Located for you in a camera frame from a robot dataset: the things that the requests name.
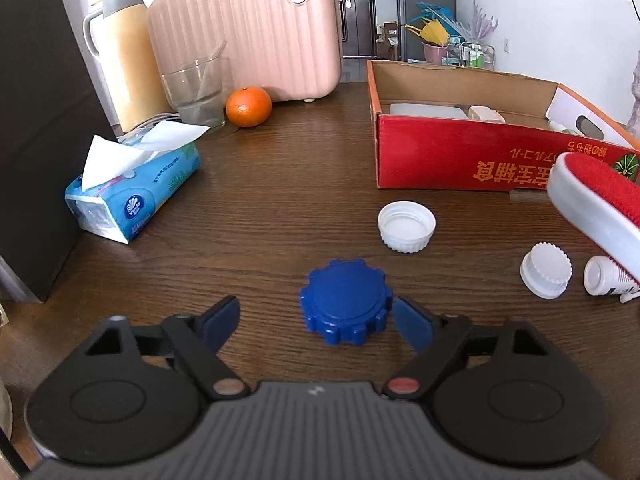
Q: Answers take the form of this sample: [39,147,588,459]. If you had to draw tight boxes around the gear-shaped plastic lid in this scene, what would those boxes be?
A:
[298,258,396,346]

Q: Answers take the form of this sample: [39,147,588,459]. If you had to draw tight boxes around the clear glass cup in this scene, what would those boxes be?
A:
[160,54,231,129]

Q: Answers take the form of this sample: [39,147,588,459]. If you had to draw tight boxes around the blue tissue pack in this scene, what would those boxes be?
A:
[64,120,211,245]

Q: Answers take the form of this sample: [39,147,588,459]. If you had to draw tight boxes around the open white bottle cap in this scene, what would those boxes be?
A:
[377,201,437,255]

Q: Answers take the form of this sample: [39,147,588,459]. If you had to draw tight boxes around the white spray bottle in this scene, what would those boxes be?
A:
[582,254,640,304]

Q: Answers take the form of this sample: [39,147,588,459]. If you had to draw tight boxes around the blue yellow plastic item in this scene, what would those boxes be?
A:
[404,2,464,46]

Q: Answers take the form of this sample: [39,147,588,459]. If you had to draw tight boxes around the green spray bottle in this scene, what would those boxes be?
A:
[547,118,584,136]

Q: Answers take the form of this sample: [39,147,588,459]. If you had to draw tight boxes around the white cable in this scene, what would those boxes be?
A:
[117,112,181,139]

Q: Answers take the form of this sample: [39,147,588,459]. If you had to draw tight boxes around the red and white lint brush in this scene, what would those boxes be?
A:
[546,152,640,281]

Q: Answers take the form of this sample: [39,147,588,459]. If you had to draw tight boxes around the pale purple dried branches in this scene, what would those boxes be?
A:
[467,0,501,44]

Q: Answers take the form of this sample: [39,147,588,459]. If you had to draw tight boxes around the red cardboard box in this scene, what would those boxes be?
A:
[366,58,640,194]

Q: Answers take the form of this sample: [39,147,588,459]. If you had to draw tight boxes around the pink bucket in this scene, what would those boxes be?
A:
[422,41,449,65]

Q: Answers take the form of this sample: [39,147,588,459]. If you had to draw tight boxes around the lilac textured vase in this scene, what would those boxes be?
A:
[624,44,640,141]

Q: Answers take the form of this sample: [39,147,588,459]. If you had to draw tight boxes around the small orange-labelled white bottle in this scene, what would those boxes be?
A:
[467,104,506,125]

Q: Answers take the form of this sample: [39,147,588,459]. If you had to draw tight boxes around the small cardboard boxes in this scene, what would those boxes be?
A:
[375,19,401,60]

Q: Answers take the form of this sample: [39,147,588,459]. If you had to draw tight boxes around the dark brown entrance door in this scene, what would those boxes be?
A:
[332,0,376,59]

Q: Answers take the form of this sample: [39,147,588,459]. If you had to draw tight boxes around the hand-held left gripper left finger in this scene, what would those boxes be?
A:
[79,295,251,404]

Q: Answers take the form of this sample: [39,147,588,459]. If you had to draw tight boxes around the ridged white flanged cap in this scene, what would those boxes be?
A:
[519,242,574,300]

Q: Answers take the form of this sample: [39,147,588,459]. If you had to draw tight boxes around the white plastic box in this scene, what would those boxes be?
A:
[389,102,474,121]

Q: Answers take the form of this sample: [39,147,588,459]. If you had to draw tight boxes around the yellow thermos jug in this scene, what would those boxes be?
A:
[82,0,174,134]

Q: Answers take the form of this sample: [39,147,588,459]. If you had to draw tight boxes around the pink ribbed suitcase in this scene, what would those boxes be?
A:
[147,0,344,106]

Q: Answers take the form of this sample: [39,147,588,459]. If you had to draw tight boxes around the orange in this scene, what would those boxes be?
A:
[225,86,274,129]

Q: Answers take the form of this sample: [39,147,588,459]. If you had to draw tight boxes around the clear stirring stick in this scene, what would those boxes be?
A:
[197,39,229,104]

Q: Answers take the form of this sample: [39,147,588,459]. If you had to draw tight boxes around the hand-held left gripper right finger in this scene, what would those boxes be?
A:
[382,297,569,401]

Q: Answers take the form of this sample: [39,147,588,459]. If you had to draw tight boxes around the black chair back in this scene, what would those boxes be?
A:
[0,0,109,304]

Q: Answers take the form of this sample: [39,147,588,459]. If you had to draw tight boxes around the wire trolley cart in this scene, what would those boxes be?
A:
[446,34,497,70]

